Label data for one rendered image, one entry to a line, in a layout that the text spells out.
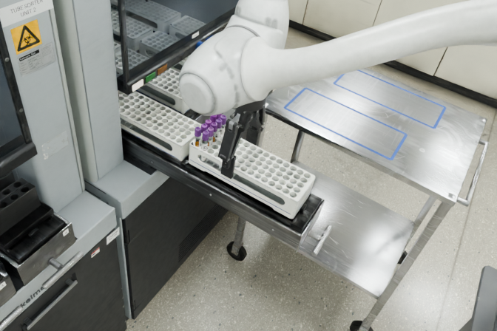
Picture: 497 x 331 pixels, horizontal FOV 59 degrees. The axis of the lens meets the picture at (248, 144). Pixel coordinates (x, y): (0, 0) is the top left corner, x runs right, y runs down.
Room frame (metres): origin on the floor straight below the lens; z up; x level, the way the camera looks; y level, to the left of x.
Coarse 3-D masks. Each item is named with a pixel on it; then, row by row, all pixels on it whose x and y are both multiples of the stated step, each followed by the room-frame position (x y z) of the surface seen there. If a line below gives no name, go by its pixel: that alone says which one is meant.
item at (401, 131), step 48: (288, 96) 1.13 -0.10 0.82; (336, 96) 1.18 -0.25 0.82; (384, 96) 1.23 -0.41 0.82; (432, 96) 1.28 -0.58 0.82; (336, 144) 0.95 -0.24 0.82; (384, 144) 0.98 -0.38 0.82; (432, 144) 1.02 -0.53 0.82; (336, 192) 1.28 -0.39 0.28; (432, 192) 0.83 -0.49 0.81; (240, 240) 1.06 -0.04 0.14; (336, 240) 1.04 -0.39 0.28; (384, 240) 1.08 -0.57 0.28; (384, 288) 0.87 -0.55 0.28
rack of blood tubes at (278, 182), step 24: (192, 144) 0.77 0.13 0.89; (216, 144) 0.79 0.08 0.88; (240, 144) 0.80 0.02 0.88; (216, 168) 0.74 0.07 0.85; (240, 168) 0.73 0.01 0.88; (264, 168) 0.75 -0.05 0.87; (288, 168) 0.75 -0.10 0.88; (264, 192) 0.71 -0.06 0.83; (288, 192) 0.68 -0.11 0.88; (288, 216) 0.65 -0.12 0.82
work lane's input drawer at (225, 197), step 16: (128, 144) 0.83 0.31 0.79; (144, 144) 0.82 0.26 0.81; (144, 160) 0.81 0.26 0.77; (160, 160) 0.78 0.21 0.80; (176, 160) 0.78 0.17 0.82; (176, 176) 0.76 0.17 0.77; (192, 176) 0.74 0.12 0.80; (208, 176) 0.74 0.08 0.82; (208, 192) 0.72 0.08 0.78; (224, 192) 0.71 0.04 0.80; (240, 192) 0.72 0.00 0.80; (240, 208) 0.68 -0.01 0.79; (256, 208) 0.68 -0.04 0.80; (272, 208) 0.69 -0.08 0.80; (304, 208) 0.69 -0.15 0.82; (320, 208) 0.72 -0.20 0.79; (256, 224) 0.67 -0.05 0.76; (272, 224) 0.65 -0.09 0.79; (288, 224) 0.64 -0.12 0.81; (304, 224) 0.65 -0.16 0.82; (288, 240) 0.63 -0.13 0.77; (320, 240) 0.66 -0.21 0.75
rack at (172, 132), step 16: (128, 96) 0.94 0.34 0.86; (144, 96) 0.95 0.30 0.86; (128, 112) 0.88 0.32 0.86; (144, 112) 0.88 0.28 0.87; (160, 112) 0.90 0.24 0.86; (176, 112) 0.90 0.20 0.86; (128, 128) 0.85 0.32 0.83; (144, 128) 0.83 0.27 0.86; (160, 128) 0.83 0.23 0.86; (176, 128) 0.86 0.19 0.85; (192, 128) 0.86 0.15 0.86; (160, 144) 0.83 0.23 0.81; (176, 144) 0.79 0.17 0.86
